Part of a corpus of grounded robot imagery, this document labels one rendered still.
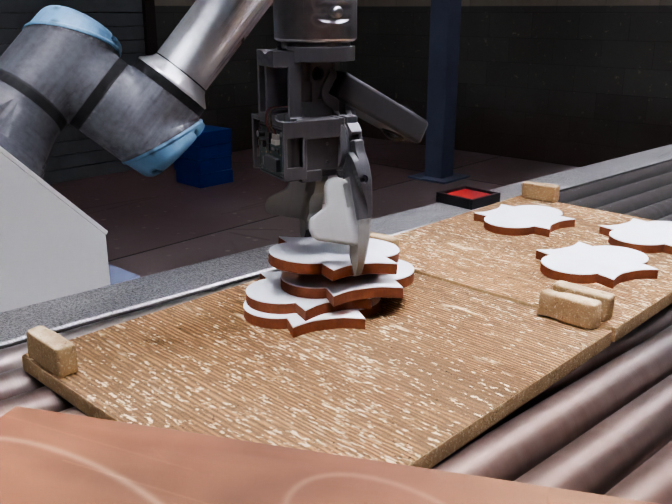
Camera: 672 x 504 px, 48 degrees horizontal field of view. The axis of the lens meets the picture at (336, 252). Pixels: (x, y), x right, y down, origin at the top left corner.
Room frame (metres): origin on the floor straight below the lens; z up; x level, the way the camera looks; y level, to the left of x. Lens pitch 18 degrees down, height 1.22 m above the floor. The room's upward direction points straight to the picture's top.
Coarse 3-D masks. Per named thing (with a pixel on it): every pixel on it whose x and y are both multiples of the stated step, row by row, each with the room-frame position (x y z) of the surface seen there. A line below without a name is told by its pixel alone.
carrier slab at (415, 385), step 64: (192, 320) 0.67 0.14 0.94; (384, 320) 0.67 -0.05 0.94; (448, 320) 0.67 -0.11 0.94; (512, 320) 0.67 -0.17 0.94; (64, 384) 0.54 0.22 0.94; (128, 384) 0.54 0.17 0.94; (192, 384) 0.54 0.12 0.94; (256, 384) 0.54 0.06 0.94; (320, 384) 0.54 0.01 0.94; (384, 384) 0.54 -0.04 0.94; (448, 384) 0.54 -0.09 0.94; (512, 384) 0.54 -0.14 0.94; (320, 448) 0.45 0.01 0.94; (384, 448) 0.45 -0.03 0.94; (448, 448) 0.46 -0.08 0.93
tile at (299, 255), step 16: (288, 240) 0.74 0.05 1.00; (304, 240) 0.74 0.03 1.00; (272, 256) 0.68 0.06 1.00; (288, 256) 0.68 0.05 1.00; (304, 256) 0.68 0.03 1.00; (320, 256) 0.69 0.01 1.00; (336, 256) 0.69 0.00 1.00; (368, 256) 0.70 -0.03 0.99; (384, 256) 0.70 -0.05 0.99; (304, 272) 0.66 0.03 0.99; (320, 272) 0.67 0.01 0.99; (336, 272) 0.65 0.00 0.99; (352, 272) 0.67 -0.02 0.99; (368, 272) 0.68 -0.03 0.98; (384, 272) 0.68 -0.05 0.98
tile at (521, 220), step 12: (480, 216) 1.03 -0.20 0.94; (492, 216) 1.01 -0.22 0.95; (504, 216) 1.01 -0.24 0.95; (516, 216) 1.01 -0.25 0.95; (528, 216) 1.01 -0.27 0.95; (540, 216) 1.01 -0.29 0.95; (552, 216) 1.01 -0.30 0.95; (492, 228) 0.98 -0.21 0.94; (504, 228) 0.96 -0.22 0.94; (516, 228) 0.96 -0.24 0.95; (528, 228) 0.96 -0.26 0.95; (540, 228) 0.96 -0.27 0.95; (552, 228) 0.98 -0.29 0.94
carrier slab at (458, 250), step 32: (448, 224) 1.02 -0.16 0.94; (480, 224) 1.02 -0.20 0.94; (576, 224) 1.02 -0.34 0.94; (608, 224) 1.02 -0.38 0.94; (416, 256) 0.87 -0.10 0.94; (448, 256) 0.87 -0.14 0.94; (480, 256) 0.87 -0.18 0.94; (512, 256) 0.87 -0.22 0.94; (480, 288) 0.76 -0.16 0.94; (512, 288) 0.76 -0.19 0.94; (544, 288) 0.76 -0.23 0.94; (608, 288) 0.76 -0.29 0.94; (640, 288) 0.76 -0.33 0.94; (608, 320) 0.67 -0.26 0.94; (640, 320) 0.70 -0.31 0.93
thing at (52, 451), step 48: (0, 432) 0.30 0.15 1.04; (48, 432) 0.30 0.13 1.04; (96, 432) 0.30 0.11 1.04; (144, 432) 0.30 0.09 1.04; (0, 480) 0.26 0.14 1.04; (48, 480) 0.26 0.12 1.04; (96, 480) 0.26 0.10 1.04; (144, 480) 0.26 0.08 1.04; (192, 480) 0.26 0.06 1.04; (240, 480) 0.26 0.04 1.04; (288, 480) 0.26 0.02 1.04; (336, 480) 0.26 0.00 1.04; (384, 480) 0.26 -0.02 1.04; (432, 480) 0.26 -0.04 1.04; (480, 480) 0.26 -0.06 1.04
